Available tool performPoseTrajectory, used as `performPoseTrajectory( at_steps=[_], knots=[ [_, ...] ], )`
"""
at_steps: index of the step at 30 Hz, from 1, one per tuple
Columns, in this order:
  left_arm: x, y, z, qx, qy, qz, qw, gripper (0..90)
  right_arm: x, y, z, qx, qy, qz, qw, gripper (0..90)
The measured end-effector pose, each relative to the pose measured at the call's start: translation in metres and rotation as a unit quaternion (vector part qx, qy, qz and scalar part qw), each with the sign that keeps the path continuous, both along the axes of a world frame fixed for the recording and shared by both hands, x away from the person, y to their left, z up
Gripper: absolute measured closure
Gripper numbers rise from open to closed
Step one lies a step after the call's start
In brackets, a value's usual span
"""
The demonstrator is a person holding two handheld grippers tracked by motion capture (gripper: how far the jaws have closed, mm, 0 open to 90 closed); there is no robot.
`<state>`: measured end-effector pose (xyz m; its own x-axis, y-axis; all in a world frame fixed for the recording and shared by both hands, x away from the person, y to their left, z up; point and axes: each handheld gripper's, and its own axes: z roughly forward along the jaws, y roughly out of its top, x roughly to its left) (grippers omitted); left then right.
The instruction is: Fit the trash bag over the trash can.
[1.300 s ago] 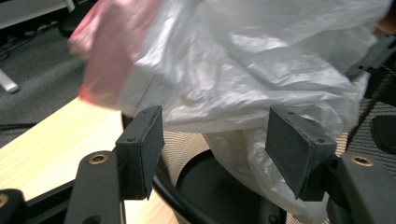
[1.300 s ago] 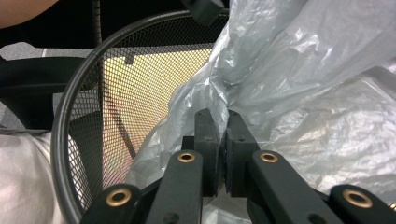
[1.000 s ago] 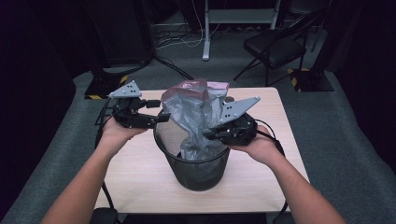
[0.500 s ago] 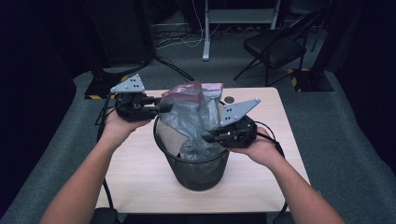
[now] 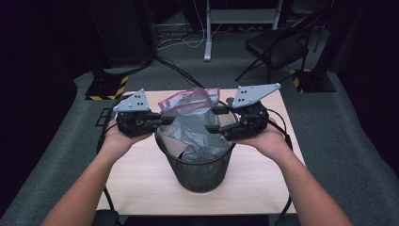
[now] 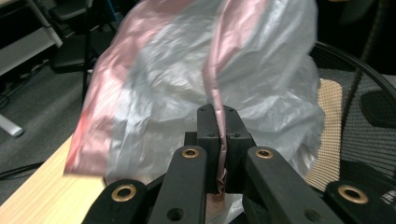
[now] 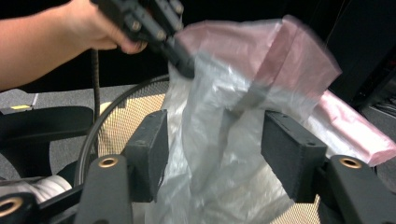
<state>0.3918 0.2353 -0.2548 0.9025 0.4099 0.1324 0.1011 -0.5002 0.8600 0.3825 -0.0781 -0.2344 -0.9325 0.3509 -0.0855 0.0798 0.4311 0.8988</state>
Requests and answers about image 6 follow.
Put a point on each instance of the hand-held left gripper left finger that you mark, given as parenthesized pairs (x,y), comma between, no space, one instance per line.
(207,137)

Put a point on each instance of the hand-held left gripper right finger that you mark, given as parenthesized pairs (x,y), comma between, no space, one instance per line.
(238,137)

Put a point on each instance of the grey plastic bag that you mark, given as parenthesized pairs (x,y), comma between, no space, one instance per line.
(174,81)

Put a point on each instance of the black folding chair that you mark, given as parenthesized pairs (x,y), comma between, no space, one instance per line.
(74,56)

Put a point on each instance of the black stand, striped tape base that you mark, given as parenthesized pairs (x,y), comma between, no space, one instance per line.
(367,46)

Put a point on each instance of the white metal desk frame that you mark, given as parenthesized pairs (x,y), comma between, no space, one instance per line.
(21,53)

